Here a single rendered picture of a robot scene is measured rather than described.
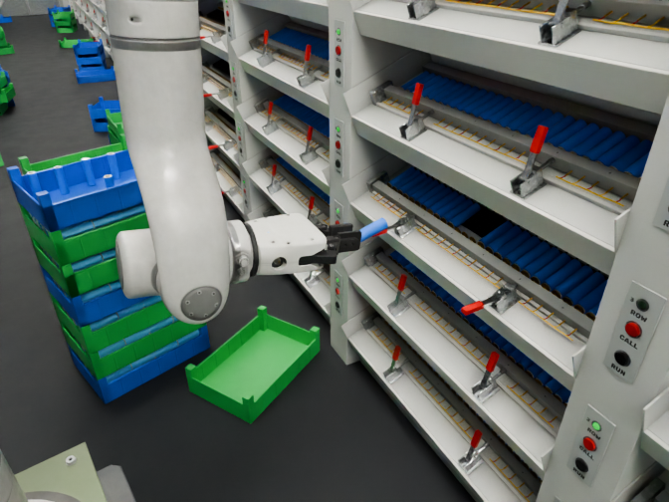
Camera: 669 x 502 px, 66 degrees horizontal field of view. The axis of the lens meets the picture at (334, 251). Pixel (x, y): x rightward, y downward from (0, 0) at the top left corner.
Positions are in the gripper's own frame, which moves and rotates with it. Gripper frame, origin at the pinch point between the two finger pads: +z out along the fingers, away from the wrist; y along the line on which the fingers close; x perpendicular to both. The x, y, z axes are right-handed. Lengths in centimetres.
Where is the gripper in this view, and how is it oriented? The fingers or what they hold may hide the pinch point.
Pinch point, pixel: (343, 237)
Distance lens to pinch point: 77.7
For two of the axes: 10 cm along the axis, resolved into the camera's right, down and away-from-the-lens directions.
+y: -4.6, -4.5, 7.6
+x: -1.2, 8.8, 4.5
